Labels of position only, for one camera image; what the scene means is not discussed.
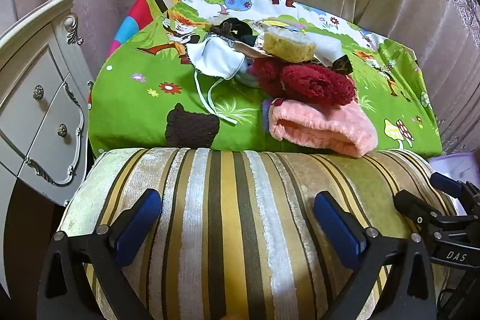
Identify colourful striped blanket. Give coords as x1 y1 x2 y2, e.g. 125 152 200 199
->
110 0 196 58

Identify dark blue cloth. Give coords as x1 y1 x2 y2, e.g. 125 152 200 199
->
261 99 286 135

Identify black cloth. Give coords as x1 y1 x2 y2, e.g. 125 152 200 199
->
221 18 259 43

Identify leopard print pouch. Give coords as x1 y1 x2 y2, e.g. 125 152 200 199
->
311 55 355 75

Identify white ornate cabinet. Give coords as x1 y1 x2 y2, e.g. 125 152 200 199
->
0 0 94 208

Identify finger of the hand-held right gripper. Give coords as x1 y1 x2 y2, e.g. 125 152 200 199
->
394 190 441 242
430 172 480 216

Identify blue plush pig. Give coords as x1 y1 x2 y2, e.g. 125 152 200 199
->
234 58 263 88

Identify yellow sponge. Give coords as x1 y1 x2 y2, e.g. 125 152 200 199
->
262 31 316 63

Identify dark red fluffy cloth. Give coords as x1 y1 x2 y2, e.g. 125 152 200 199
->
254 58 357 107

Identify white face mask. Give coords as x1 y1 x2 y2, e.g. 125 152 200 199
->
185 33 248 126

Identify pink fluffy hat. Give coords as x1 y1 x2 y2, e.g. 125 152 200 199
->
268 99 377 159

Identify green cartoon printed blanket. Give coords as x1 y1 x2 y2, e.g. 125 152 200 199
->
88 0 441 159

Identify purple bin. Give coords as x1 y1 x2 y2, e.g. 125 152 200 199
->
427 152 480 199

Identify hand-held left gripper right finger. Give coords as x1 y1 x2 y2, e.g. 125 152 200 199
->
313 192 437 320

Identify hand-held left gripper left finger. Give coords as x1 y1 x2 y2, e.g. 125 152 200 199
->
37 188 163 320

